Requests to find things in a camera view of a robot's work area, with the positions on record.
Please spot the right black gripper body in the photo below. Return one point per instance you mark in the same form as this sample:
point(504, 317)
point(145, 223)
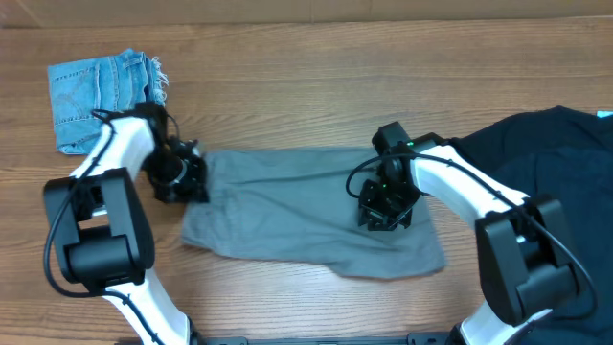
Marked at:
point(384, 216)

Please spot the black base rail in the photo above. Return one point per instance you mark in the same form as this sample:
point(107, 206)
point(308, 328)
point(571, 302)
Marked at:
point(325, 340)

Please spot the black t-shirt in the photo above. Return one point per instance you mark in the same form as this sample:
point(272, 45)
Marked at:
point(566, 154)

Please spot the light blue cloth piece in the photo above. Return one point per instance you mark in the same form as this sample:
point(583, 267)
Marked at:
point(604, 113)

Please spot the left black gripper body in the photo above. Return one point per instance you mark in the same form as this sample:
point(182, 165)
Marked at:
point(174, 178)

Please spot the folded blue denim shorts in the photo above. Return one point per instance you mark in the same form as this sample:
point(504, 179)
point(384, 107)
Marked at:
point(114, 83)

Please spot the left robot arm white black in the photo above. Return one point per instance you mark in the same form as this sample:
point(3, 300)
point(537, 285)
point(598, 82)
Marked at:
point(100, 243)

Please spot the grey shorts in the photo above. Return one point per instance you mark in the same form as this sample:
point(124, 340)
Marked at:
point(291, 205)

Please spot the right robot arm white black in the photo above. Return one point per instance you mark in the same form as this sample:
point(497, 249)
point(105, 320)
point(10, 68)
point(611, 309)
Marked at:
point(526, 262)

